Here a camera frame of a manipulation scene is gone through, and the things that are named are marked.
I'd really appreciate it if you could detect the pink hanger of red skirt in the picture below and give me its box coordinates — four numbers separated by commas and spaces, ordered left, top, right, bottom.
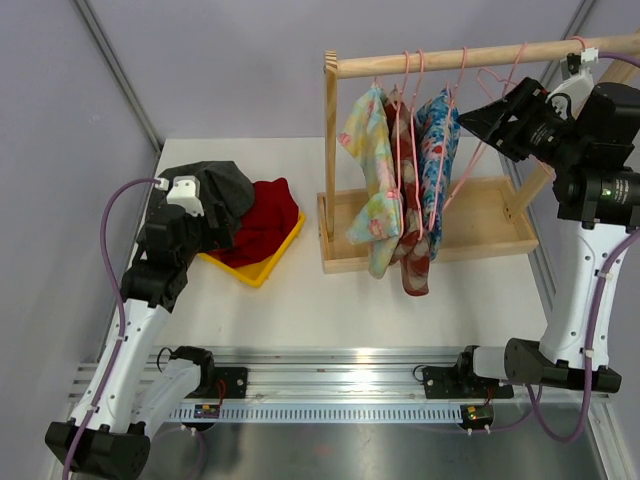
570, 36, 589, 53

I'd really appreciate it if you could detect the red skirt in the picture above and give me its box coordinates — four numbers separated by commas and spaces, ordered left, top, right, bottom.
209, 178, 299, 268

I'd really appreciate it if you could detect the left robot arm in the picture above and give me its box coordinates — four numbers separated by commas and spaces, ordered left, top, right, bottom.
45, 205, 227, 479

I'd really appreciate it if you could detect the blue floral garment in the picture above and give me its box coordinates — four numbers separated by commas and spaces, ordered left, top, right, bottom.
414, 87, 461, 261

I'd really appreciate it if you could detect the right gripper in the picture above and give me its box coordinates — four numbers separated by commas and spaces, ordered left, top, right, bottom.
457, 78, 588, 172

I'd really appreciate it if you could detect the yellow plastic tray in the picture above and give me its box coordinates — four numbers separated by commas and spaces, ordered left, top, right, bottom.
199, 211, 306, 288

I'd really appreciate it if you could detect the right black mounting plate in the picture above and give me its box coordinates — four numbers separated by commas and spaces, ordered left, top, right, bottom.
422, 366, 514, 400

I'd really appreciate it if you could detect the wooden clothes rack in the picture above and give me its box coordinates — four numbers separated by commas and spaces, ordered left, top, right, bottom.
316, 31, 640, 275

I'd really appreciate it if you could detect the pastel floral garment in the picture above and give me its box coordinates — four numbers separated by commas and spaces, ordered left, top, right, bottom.
338, 83, 403, 279

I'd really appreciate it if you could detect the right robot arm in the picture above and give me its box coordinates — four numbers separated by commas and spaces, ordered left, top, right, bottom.
459, 78, 639, 393

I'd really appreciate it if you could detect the red plaid garment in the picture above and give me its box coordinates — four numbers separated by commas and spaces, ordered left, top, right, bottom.
384, 87, 431, 297

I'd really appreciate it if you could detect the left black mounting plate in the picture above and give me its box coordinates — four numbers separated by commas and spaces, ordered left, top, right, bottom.
197, 367, 249, 401

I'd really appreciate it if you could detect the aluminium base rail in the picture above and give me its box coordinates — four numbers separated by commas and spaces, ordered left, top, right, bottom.
68, 344, 611, 424

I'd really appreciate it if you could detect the dark grey dotted garment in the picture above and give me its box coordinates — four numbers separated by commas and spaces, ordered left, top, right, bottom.
160, 161, 255, 235

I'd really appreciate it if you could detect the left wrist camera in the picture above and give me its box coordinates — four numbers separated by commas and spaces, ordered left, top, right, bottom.
155, 175, 205, 217

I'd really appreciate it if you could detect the black mounting plate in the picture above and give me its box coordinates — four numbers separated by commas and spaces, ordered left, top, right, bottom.
197, 367, 249, 401
422, 366, 514, 400

